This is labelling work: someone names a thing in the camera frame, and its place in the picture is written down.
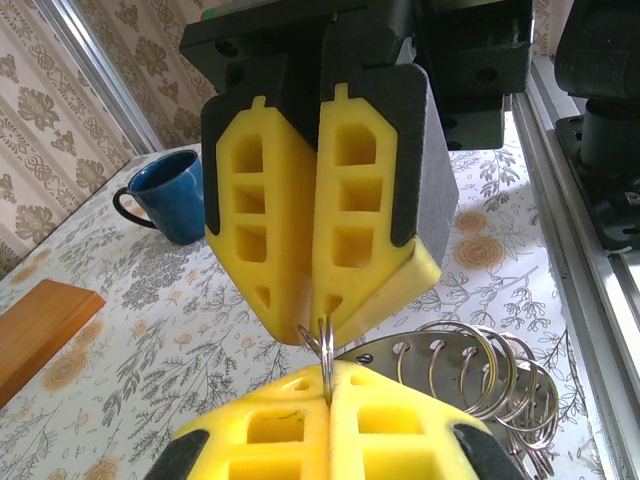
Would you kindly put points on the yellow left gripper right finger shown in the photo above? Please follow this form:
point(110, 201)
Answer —
point(400, 445)

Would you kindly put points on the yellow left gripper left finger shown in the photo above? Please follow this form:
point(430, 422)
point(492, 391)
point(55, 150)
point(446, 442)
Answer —
point(250, 445)

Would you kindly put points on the aluminium frame post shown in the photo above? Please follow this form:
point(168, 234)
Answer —
point(100, 70)

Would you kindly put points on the blue ceramic mug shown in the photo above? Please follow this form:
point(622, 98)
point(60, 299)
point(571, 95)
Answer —
point(170, 200)

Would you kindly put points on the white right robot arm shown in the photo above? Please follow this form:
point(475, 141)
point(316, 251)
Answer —
point(600, 100)

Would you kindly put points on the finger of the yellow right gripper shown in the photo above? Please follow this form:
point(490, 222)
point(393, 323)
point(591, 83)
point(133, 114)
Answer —
point(360, 200)
point(240, 175)

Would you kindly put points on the aluminium front rail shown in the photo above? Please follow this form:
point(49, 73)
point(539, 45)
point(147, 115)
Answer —
point(575, 300)

